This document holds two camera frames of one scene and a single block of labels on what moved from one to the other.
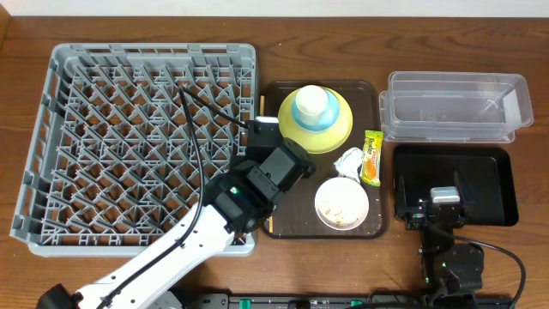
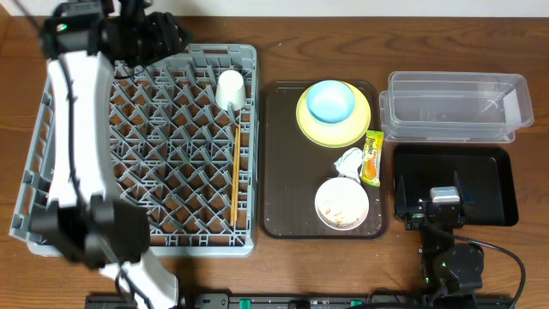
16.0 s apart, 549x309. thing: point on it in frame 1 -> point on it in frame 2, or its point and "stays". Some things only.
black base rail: [343, 300] stays
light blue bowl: [329, 118] -> [330, 101]
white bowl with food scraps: [341, 203] stays
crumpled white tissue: [346, 165] stays
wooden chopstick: [262, 106] -> [234, 177]
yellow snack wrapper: [371, 159] stays
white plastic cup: [311, 101] -> [231, 90]
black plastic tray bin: [484, 176] stays
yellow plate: [317, 142] -> [330, 135]
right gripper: [417, 219] stays
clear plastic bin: [455, 107] stays
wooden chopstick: [271, 224] -> [238, 172]
